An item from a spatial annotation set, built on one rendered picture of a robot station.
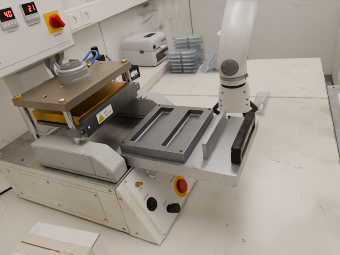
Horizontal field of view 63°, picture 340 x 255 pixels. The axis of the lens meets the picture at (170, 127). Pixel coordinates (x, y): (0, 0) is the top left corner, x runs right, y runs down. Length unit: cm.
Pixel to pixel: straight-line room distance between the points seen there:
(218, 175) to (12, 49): 60
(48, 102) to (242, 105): 57
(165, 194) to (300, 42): 262
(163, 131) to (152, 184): 15
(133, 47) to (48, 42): 92
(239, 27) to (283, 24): 237
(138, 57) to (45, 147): 114
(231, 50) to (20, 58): 55
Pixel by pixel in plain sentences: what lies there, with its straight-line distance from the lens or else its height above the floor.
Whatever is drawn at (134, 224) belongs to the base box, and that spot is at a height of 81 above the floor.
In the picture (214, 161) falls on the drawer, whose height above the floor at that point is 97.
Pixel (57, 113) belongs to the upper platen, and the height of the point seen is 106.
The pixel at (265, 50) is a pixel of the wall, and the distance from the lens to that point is 319.
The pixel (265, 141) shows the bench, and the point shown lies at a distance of 103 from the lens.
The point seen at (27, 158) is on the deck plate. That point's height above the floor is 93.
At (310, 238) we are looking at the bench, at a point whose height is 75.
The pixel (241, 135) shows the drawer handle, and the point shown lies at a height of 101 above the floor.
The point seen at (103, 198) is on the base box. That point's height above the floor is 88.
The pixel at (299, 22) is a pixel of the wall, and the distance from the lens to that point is 312.
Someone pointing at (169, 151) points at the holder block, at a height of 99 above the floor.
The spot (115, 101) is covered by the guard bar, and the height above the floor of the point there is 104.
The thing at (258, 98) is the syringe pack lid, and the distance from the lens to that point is 126.
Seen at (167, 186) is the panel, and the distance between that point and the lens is 76.
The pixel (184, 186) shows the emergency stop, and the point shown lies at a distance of 80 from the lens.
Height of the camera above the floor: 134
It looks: 31 degrees down
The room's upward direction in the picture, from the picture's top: 10 degrees counter-clockwise
